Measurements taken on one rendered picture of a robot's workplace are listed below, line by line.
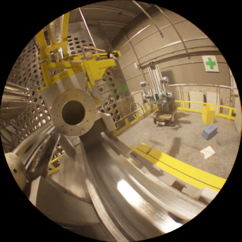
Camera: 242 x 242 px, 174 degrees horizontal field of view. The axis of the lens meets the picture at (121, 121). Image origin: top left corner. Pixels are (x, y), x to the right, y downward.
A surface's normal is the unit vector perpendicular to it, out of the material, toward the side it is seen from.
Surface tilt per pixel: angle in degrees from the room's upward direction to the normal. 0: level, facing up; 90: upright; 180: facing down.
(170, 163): 0
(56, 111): 90
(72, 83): 90
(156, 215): 0
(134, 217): 0
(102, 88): 90
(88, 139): 90
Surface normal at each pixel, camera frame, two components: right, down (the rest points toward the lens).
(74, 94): 0.51, 0.17
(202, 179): -0.33, -0.86
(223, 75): -0.79, 0.48
